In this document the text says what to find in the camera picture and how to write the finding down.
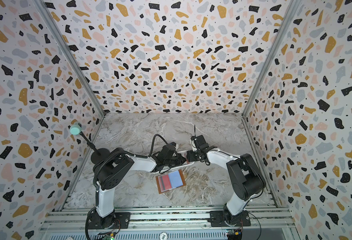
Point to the white plastic slotted basket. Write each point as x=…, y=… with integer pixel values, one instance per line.
x=164, y=169

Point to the aluminium corner post left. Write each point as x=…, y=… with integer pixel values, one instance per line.
x=46, y=16

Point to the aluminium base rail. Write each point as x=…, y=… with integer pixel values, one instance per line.
x=261, y=222

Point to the aluminium corner post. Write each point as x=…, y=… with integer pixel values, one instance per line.
x=46, y=16
x=285, y=25

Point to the black stand with green ball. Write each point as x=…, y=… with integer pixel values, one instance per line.
x=83, y=136

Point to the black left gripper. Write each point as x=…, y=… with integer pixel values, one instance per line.
x=181, y=157

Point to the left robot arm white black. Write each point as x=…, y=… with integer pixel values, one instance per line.
x=111, y=167

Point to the aluminium corner post right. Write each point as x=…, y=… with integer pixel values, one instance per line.
x=285, y=25

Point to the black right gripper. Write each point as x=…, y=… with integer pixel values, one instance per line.
x=196, y=153

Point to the brown leather card holder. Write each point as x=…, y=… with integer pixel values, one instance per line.
x=176, y=178

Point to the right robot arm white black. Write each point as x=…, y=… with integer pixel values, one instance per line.
x=245, y=176

